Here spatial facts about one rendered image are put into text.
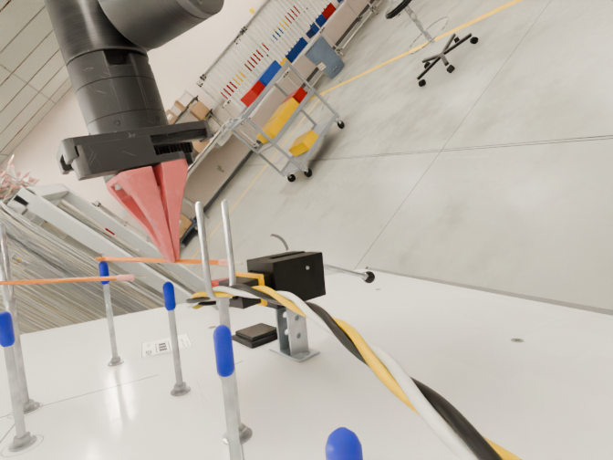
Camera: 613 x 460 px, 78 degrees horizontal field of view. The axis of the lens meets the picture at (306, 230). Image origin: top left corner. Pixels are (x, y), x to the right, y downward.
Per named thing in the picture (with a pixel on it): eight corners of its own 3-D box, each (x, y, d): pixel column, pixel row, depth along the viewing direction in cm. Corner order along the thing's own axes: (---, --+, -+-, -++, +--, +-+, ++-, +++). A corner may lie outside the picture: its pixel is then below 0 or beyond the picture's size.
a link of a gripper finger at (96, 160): (216, 251, 29) (180, 130, 28) (119, 286, 25) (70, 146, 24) (186, 251, 35) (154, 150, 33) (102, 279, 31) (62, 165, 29)
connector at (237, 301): (286, 293, 33) (283, 270, 33) (240, 310, 29) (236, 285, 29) (264, 289, 35) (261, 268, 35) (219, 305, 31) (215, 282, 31)
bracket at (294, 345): (320, 353, 34) (315, 298, 34) (299, 362, 33) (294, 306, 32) (288, 342, 38) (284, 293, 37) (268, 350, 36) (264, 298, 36)
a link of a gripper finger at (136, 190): (243, 242, 31) (209, 126, 29) (155, 274, 26) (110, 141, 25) (210, 243, 36) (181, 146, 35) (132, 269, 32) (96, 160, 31)
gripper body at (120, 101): (217, 142, 30) (189, 46, 29) (71, 167, 24) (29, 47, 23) (188, 158, 35) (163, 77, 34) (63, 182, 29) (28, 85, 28)
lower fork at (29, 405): (14, 407, 29) (-15, 224, 28) (42, 400, 30) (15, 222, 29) (7, 419, 27) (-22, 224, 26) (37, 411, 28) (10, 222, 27)
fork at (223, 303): (244, 423, 24) (219, 200, 23) (259, 434, 23) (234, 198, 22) (215, 438, 23) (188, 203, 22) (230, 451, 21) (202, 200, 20)
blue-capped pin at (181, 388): (193, 391, 29) (181, 280, 29) (174, 398, 28) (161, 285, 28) (185, 384, 30) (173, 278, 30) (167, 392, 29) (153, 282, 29)
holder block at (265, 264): (327, 295, 35) (322, 252, 35) (277, 309, 31) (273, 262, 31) (297, 289, 38) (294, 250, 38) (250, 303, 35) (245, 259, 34)
